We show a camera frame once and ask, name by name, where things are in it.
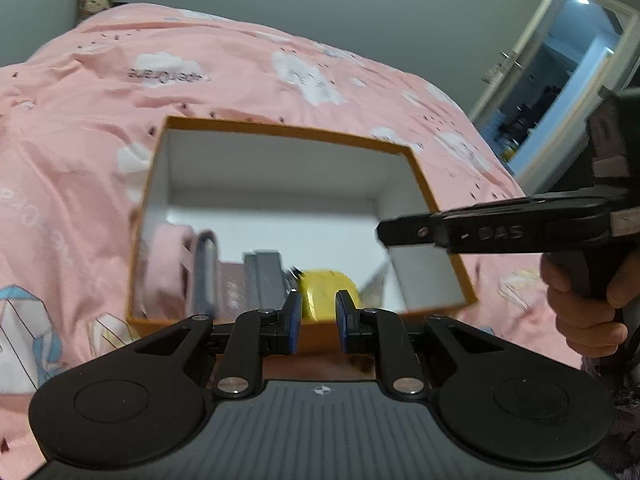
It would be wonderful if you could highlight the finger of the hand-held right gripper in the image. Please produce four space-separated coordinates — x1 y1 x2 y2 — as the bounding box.
376 210 453 252

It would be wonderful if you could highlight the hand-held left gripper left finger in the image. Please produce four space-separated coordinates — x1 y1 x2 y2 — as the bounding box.
132 290 304 401

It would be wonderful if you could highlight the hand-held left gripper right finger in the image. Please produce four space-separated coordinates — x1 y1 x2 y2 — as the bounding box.
335 290 503 395

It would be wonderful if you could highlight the yellow round object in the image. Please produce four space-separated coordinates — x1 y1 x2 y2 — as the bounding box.
299 269 362 323

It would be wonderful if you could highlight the grey rectangular object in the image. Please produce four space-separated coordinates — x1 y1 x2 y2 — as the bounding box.
242 249 301 312

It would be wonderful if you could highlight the orange cardboard box white inside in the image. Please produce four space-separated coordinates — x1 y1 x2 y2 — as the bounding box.
125 116 480 356

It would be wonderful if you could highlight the pink fabric pouch with strap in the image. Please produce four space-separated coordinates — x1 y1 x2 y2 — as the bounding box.
140 222 246 322

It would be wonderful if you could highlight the person's right hand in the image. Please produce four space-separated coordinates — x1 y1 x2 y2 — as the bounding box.
540 251 640 359

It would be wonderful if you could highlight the white door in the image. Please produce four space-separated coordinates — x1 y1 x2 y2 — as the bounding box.
470 0 591 126

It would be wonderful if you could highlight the pink printed blanket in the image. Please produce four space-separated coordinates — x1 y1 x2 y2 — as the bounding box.
0 2 616 471

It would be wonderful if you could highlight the white door frame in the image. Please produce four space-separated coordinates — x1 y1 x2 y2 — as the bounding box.
505 0 640 196

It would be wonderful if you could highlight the metal door handle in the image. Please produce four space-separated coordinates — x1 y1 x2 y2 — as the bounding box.
482 51 524 83

